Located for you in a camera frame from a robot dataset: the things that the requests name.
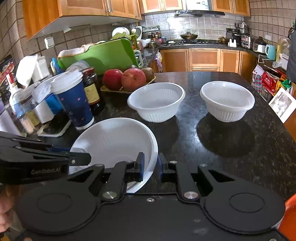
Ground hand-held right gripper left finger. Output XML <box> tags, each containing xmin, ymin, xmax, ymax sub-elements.
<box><xmin>66</xmin><ymin>152</ymin><xmax>146</xmax><ymax>201</ymax></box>

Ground dark sauce jar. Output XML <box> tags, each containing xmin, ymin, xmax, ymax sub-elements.
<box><xmin>82</xmin><ymin>67</ymin><xmax>104</xmax><ymax>115</ymax></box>

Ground wooden lower cabinets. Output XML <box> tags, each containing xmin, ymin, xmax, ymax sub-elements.
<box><xmin>159</xmin><ymin>48</ymin><xmax>258</xmax><ymax>81</ymax></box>

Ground black coffee machine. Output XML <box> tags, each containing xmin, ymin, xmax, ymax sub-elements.
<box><xmin>225</xmin><ymin>28</ymin><xmax>242</xmax><ymax>47</ymax></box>

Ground white ribbed plastic bowl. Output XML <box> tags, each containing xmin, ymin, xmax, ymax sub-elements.
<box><xmin>127</xmin><ymin>82</ymin><xmax>186</xmax><ymax>123</ymax></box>
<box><xmin>69</xmin><ymin>118</ymin><xmax>158</xmax><ymax>194</ymax></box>
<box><xmin>200</xmin><ymin>81</ymin><xmax>255</xmax><ymax>123</ymax></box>

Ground white purple water bottle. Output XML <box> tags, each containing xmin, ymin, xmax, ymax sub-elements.
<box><xmin>0</xmin><ymin>98</ymin><xmax>21</xmax><ymax>137</ymax></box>

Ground green cutting board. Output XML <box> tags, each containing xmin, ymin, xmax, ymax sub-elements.
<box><xmin>57</xmin><ymin>38</ymin><xmax>133</xmax><ymax>76</ymax></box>

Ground gas stove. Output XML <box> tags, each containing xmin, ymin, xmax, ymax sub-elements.
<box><xmin>181</xmin><ymin>40</ymin><xmax>219</xmax><ymax>45</ymax></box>

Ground teal mug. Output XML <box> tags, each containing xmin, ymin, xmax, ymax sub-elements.
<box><xmin>265</xmin><ymin>44</ymin><xmax>277</xmax><ymax>60</ymax></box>

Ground dish rack with dishes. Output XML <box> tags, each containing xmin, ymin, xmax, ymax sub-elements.
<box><xmin>111</xmin><ymin>27</ymin><xmax>144</xmax><ymax>67</ymax></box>

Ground black snack bag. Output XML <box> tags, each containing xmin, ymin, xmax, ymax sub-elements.
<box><xmin>0</xmin><ymin>54</ymin><xmax>15</xmax><ymax>93</ymax></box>

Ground dark red apple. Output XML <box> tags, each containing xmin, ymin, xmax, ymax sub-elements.
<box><xmin>102</xmin><ymin>69</ymin><xmax>124</xmax><ymax>91</ymax></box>

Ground patterned gift bag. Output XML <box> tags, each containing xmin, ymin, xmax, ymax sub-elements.
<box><xmin>252</xmin><ymin>65</ymin><xmax>264</xmax><ymax>93</ymax></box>

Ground wooden upper cabinet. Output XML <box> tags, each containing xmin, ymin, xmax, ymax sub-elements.
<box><xmin>22</xmin><ymin>0</ymin><xmax>142</xmax><ymax>40</ymax></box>
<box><xmin>139</xmin><ymin>0</ymin><xmax>251</xmax><ymax>16</ymax></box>

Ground white black tray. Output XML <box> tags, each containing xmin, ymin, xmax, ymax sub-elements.
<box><xmin>37</xmin><ymin>116</ymin><xmax>72</xmax><ymax>138</ymax></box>

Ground dark wok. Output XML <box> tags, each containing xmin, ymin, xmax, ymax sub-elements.
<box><xmin>180</xmin><ymin>32</ymin><xmax>199</xmax><ymax>40</ymax></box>

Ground white cloth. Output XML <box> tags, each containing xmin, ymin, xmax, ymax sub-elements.
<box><xmin>57</xmin><ymin>43</ymin><xmax>100</xmax><ymax>58</ymax></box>

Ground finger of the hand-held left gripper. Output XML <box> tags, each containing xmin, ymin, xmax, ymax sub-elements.
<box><xmin>0</xmin><ymin>131</ymin><xmax>71</xmax><ymax>153</ymax></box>
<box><xmin>13</xmin><ymin>146</ymin><xmax>92</xmax><ymax>166</ymax></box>

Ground clear plastic jar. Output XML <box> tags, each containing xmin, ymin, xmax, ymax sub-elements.
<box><xmin>11</xmin><ymin>88</ymin><xmax>41</xmax><ymax>135</ymax></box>

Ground purple hanging cloth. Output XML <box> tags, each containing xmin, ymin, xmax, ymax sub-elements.
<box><xmin>154</xmin><ymin>53</ymin><xmax>163</xmax><ymax>72</ymax></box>

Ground person's left hand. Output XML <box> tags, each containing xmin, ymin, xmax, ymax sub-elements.
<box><xmin>0</xmin><ymin>185</ymin><xmax>18</xmax><ymax>232</ymax></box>

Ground orange plastic plate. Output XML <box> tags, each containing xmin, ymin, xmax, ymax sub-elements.
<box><xmin>277</xmin><ymin>193</ymin><xmax>296</xmax><ymax>239</ymax></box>

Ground white blue box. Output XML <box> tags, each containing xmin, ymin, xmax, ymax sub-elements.
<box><xmin>32</xmin><ymin>80</ymin><xmax>64</xmax><ymax>123</ymax></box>

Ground white framed box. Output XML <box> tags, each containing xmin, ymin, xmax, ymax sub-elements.
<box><xmin>268</xmin><ymin>88</ymin><xmax>296</xmax><ymax>124</ymax></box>

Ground brown kiwi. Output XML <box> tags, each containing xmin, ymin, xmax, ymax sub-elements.
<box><xmin>141</xmin><ymin>67</ymin><xmax>155</xmax><ymax>82</ymax></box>

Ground red bag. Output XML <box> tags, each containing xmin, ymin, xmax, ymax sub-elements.
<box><xmin>261</xmin><ymin>71</ymin><xmax>281</xmax><ymax>94</ymax></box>

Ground white cooker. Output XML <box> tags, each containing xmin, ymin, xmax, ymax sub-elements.
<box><xmin>253</xmin><ymin>37</ymin><xmax>267</xmax><ymax>54</ymax></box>

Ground blue paper cup white lid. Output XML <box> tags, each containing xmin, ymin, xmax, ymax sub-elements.
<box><xmin>50</xmin><ymin>71</ymin><xmax>95</xmax><ymax>130</ymax></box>

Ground range hood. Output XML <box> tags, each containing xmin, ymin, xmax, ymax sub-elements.
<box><xmin>174</xmin><ymin>10</ymin><xmax>226</xmax><ymax>18</ymax></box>

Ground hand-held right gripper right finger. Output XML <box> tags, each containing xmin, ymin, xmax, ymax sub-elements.
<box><xmin>157</xmin><ymin>152</ymin><xmax>236</xmax><ymax>202</ymax></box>

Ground striped red apple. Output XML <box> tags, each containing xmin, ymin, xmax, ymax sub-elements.
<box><xmin>121</xmin><ymin>68</ymin><xmax>147</xmax><ymax>92</ymax></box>

